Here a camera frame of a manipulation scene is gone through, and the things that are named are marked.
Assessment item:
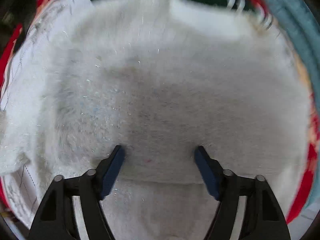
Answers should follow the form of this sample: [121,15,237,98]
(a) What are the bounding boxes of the white fuzzy sweater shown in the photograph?
[1,0,310,239]

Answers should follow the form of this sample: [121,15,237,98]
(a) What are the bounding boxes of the floral red-bordered bed sheet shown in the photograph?
[1,0,319,226]

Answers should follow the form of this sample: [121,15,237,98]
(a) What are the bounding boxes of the light blue jacket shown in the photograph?
[264,0,319,96]

